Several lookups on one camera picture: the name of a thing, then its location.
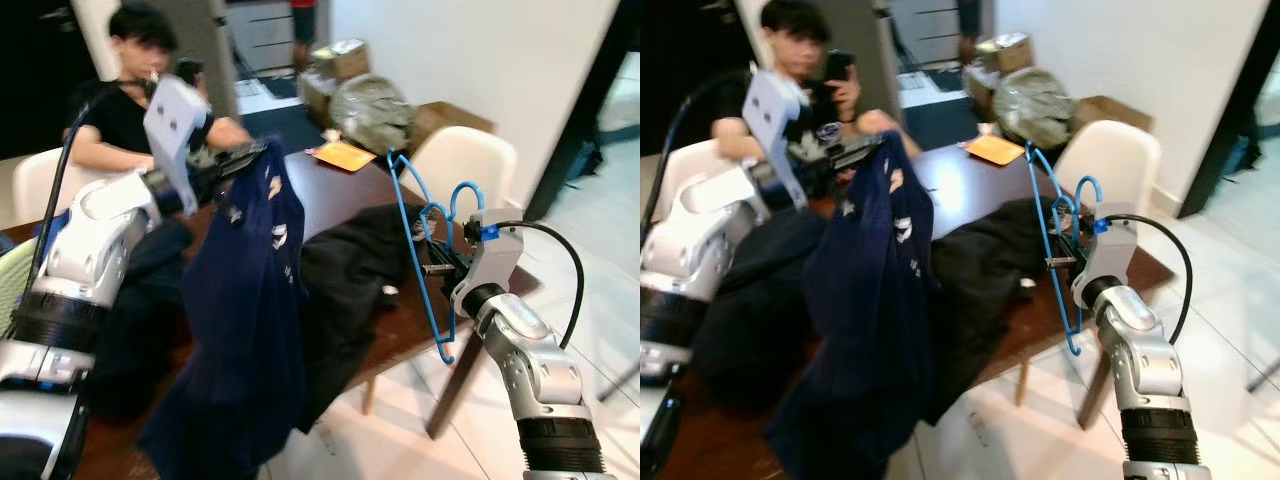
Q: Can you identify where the blue plastic clothes hanger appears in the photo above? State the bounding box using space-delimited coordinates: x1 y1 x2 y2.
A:
384 147 489 367
1024 139 1105 357

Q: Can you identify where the plain black garment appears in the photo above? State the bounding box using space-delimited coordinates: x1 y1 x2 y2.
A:
920 195 1083 429
297 200 433 433

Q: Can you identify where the navy blue printed shirt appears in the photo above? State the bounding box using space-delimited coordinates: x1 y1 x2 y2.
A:
763 127 943 480
138 133 313 480

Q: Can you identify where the orange packet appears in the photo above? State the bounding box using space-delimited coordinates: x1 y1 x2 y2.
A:
307 139 379 174
961 134 1030 167

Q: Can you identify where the brown cardboard box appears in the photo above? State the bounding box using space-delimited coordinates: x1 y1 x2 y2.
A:
1074 94 1157 138
414 99 497 153

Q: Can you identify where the seated person in black shirt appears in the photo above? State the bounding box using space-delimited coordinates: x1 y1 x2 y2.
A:
708 0 909 173
66 2 253 176

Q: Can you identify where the cardboard box with foil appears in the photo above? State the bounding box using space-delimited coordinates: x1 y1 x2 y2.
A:
974 31 1037 77
307 37 372 87

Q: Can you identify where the grey green stuffed bag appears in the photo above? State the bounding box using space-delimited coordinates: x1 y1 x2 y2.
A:
329 71 417 154
989 66 1077 150

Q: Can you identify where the standing person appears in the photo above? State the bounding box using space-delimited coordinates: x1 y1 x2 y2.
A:
954 0 987 63
289 0 320 47

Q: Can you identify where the light green chair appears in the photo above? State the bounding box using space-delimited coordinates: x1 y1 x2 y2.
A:
0 237 40 338

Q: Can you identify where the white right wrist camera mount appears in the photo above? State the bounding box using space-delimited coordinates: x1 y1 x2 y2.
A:
449 207 525 321
1069 202 1142 313

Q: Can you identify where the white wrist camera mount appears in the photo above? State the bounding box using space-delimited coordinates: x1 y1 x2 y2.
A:
1069 202 1142 313
741 63 814 213
449 207 525 321
142 74 214 217

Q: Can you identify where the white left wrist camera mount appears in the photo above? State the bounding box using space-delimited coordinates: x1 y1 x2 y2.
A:
741 63 814 213
142 74 214 217

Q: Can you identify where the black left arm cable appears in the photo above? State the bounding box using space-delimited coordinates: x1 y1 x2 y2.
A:
22 78 153 296
640 67 758 253

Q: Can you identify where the black door frame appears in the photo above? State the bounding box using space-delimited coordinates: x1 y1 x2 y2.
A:
522 0 641 224
1174 0 1280 220

